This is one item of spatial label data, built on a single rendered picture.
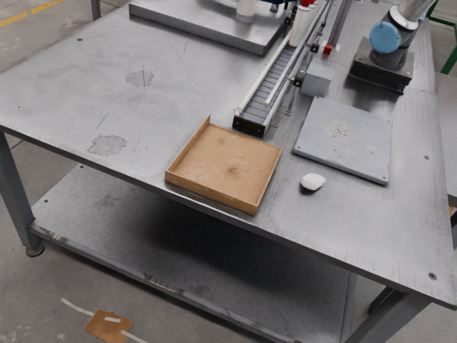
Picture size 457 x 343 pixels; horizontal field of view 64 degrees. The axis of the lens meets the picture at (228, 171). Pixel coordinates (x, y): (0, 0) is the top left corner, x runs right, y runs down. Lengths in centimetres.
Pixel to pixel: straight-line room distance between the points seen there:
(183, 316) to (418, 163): 111
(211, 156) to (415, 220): 60
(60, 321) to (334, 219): 119
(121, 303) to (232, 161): 91
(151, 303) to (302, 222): 94
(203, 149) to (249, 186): 19
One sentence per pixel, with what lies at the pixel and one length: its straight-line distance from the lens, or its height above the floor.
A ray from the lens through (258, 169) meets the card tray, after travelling 108.
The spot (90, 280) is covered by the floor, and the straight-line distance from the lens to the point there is 180.
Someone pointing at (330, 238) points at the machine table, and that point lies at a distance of 98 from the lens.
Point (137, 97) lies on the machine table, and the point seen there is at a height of 83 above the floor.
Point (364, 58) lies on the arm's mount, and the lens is 172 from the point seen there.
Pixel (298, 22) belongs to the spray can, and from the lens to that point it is 167.
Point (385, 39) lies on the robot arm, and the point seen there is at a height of 107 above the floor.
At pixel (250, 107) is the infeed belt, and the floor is 88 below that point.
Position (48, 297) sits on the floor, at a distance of 180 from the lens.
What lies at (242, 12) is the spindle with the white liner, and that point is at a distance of 182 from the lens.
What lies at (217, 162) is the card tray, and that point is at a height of 83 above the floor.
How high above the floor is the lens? 156
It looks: 44 degrees down
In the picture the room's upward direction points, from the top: 12 degrees clockwise
